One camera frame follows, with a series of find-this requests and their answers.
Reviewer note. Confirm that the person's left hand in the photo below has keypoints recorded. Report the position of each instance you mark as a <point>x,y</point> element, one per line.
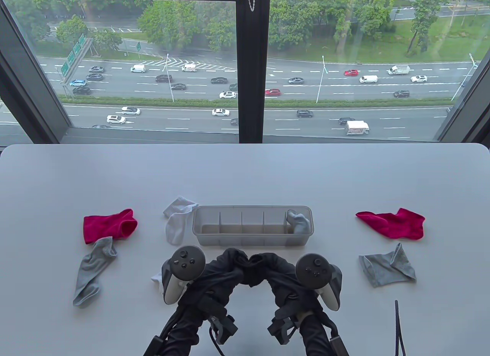
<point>214,287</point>

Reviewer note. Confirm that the person's right hand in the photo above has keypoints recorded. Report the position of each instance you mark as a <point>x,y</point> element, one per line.
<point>287,291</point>

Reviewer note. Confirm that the black sock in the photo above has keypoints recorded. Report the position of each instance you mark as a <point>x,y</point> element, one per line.
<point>252,275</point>

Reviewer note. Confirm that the white sock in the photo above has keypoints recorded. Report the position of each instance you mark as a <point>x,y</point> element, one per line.
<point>176,226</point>
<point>157,279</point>

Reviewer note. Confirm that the light blue sock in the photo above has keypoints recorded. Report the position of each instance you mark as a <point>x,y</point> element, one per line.
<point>298,220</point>

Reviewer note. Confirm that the grey sock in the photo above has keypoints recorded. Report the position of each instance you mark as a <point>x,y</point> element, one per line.
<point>386,270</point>
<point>90,271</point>

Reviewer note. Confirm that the red sock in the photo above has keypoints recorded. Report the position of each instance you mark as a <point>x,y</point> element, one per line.
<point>394,224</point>
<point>107,226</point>

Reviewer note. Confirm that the person's left forearm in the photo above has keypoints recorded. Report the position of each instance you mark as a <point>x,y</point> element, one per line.
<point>180,337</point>

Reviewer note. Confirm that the person's right forearm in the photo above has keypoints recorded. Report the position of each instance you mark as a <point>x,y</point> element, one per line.
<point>317,337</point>

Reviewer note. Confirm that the clear plastic divided organizer box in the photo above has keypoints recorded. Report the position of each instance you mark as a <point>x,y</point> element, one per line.
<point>229,233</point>

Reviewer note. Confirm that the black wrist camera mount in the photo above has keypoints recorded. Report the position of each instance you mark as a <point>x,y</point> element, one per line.
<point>224,329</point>
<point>281,329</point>

